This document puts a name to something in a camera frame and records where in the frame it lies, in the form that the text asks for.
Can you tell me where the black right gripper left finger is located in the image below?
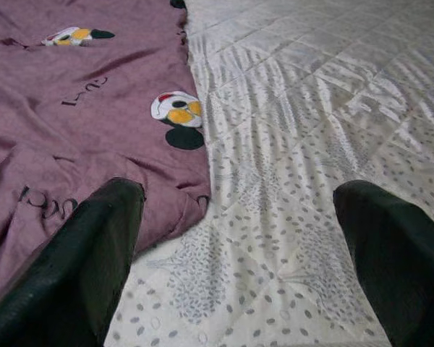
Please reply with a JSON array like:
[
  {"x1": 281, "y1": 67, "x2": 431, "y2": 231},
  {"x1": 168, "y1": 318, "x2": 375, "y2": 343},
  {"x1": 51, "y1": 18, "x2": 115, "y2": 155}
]
[{"x1": 0, "y1": 176, "x2": 146, "y2": 347}]

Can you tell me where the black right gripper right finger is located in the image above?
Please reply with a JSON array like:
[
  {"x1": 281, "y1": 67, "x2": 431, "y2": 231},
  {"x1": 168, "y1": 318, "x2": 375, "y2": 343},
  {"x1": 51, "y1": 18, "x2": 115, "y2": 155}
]
[{"x1": 332, "y1": 179, "x2": 434, "y2": 347}]

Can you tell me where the purple cartoon print blanket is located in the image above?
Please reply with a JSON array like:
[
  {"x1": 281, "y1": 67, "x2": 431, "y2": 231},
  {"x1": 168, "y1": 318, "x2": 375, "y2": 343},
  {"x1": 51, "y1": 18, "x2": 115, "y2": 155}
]
[{"x1": 0, "y1": 0, "x2": 213, "y2": 312}]

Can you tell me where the white quilted mattress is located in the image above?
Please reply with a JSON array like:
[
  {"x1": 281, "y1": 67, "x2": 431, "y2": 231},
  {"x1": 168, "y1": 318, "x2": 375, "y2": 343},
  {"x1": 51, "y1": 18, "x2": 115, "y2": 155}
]
[{"x1": 104, "y1": 0, "x2": 434, "y2": 347}]

